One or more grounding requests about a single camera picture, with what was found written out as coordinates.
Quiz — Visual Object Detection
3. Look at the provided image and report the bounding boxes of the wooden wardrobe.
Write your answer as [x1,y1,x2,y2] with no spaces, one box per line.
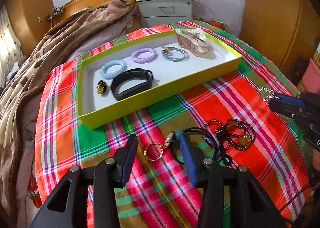
[5,0,54,56]

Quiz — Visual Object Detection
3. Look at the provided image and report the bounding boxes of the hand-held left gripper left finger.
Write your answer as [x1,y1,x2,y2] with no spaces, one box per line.
[29,134,138,228]

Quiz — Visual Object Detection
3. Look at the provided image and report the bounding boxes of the red green plaid cloth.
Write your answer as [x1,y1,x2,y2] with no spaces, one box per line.
[34,20,313,228]

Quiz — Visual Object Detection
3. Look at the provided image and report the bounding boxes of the grey hair ties with charm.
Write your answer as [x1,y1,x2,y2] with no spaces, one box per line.
[161,46,190,62]

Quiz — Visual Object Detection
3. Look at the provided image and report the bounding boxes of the black hair tie teal bead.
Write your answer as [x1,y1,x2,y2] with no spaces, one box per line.
[165,127,218,166]

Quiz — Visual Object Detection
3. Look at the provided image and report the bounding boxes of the purple spiral hair tie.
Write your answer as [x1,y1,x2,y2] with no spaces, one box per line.
[131,48,159,64]

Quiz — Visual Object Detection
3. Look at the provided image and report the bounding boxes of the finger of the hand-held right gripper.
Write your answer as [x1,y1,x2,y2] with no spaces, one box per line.
[274,93,307,110]
[269,98,304,119]

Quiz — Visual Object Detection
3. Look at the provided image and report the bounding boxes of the grey nightstand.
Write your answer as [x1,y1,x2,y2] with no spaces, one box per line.
[136,0,195,29]

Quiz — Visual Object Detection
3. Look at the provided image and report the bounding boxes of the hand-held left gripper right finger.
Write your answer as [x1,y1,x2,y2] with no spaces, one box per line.
[180,133,287,228]

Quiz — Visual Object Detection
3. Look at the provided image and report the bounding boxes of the dark bead necklace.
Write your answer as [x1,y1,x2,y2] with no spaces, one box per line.
[203,118,257,151]

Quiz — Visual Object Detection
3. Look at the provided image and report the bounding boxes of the black wristband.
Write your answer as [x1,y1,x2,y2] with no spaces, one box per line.
[111,68,154,101]

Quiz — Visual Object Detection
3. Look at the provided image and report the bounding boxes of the yellow cardboard box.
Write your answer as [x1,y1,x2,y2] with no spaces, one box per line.
[76,28,243,130]

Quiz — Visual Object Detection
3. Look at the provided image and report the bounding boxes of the power strip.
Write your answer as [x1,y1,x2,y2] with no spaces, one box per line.
[47,6,66,20]

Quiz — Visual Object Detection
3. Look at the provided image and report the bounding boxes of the light blue spiral hair tie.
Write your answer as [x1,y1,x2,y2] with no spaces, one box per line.
[100,59,127,80]

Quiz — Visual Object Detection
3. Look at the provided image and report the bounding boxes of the gold ring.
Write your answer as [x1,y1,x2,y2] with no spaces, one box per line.
[144,142,165,161]

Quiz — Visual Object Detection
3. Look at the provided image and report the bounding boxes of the wooden door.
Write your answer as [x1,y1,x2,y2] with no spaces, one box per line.
[239,0,320,86]

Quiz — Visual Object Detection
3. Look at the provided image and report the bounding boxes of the brown fleece blanket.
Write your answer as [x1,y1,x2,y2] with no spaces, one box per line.
[0,0,137,193]

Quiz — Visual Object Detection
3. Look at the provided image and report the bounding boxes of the black cord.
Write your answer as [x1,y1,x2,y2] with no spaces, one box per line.
[214,147,234,167]

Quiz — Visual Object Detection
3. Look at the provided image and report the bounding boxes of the gold flower brooch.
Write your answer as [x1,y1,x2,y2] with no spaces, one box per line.
[97,81,108,96]

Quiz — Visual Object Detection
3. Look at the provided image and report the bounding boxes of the pink container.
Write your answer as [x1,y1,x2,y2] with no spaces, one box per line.
[301,51,320,91]

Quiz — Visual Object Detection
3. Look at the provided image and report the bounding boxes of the clear pink hair claw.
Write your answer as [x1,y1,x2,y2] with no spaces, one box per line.
[175,28,211,57]

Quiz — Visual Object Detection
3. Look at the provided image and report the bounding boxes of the patterned curtain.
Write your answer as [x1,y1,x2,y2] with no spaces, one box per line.
[0,6,24,84]

